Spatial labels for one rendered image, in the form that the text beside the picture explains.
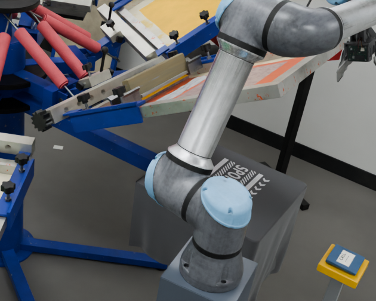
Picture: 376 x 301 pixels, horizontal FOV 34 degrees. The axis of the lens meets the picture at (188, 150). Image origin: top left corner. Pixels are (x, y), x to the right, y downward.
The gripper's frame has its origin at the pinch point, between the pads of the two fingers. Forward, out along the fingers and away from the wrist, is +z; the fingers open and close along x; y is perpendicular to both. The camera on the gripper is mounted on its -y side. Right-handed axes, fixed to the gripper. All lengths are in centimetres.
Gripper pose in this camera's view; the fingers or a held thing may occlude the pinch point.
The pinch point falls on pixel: (363, 83)
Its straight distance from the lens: 188.3
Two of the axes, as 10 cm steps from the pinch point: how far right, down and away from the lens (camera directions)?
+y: -5.2, 3.8, -7.7
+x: 8.5, 1.2, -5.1
